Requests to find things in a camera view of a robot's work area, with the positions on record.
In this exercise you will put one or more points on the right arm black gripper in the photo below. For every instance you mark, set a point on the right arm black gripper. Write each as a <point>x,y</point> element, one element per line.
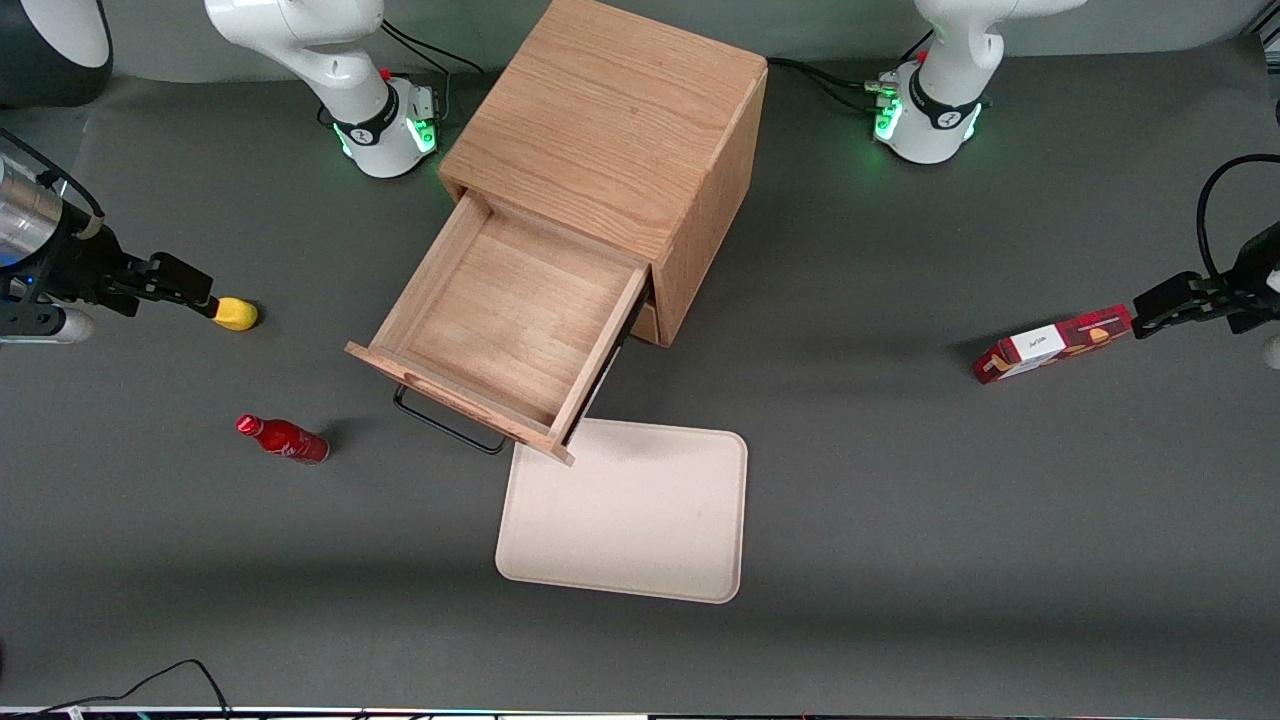
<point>74,262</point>

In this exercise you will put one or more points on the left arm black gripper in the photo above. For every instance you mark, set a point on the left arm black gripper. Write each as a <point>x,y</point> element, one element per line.
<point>1254,274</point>

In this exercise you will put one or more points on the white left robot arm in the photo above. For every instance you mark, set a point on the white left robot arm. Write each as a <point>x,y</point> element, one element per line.
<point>940,90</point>

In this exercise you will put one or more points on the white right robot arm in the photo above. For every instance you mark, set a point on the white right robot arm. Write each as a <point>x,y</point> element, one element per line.
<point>340,70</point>

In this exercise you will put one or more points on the oak lower drawer front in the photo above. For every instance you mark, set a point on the oak lower drawer front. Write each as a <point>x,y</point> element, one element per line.
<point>648,325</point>

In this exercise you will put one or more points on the oak wooden drawer cabinet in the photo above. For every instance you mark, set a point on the oak wooden drawer cabinet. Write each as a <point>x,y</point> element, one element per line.
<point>620,110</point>

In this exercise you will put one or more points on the yellow lemon-shaped object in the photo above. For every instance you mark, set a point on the yellow lemon-shaped object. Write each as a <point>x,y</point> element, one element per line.
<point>236,315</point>

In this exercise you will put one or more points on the red snack box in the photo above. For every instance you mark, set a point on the red snack box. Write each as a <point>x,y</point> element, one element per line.
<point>1050,345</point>

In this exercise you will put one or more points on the red soda bottle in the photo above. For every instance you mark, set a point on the red soda bottle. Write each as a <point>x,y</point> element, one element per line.
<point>285,440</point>

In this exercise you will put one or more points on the dark grey table mat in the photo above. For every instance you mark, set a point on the dark grey table mat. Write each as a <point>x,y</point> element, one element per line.
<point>900,500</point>

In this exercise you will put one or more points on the beige plastic tray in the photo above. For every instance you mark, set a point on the beige plastic tray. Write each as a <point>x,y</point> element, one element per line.
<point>630,520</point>

